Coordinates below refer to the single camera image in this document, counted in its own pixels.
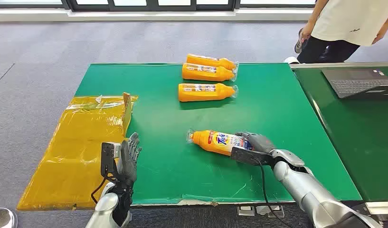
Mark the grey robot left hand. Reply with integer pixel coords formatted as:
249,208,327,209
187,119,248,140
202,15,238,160
117,132,143,187

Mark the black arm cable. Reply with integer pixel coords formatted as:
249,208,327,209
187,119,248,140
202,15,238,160
251,156,293,228
90,174,119,205

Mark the grey shoe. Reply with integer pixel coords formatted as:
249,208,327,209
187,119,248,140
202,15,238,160
294,28,304,55

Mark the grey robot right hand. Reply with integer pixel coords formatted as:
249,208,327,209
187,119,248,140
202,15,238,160
235,131,277,154

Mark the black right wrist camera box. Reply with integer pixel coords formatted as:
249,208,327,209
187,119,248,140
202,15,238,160
230,146,275,167

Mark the large green table mat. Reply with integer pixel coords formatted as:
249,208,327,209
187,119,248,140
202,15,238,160
75,63,363,206

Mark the dark open laptop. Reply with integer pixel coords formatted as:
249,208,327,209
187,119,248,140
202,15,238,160
321,67,388,100

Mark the dark window frame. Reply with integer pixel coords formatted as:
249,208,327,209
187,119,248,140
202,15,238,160
0,0,317,12

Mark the yellow plastic wrapped board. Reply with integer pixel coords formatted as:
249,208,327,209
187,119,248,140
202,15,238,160
16,92,139,211

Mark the person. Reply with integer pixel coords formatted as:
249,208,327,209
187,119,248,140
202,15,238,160
294,0,388,65

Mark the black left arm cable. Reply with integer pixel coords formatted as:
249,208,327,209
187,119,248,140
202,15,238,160
90,174,119,205

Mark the person's hand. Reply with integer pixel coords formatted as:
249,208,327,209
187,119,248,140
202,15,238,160
371,31,386,45
300,28,312,44

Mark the wide floor socket plate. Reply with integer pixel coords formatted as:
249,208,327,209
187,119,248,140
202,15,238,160
256,205,285,219

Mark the small floor socket plate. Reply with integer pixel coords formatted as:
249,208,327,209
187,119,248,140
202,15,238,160
237,206,256,217

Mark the round shiny metal object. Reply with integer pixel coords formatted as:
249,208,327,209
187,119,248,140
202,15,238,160
0,208,18,228

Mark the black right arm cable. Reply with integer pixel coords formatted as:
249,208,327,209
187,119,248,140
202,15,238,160
251,156,293,228

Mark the orange bottle with Tide label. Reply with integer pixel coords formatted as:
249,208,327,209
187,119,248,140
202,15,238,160
186,129,254,157

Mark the dark green side table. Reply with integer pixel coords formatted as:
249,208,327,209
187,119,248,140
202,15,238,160
289,62,388,203

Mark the orange detergent bottle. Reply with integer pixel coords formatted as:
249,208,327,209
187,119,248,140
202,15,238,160
181,62,238,83
178,83,239,103
186,53,239,71

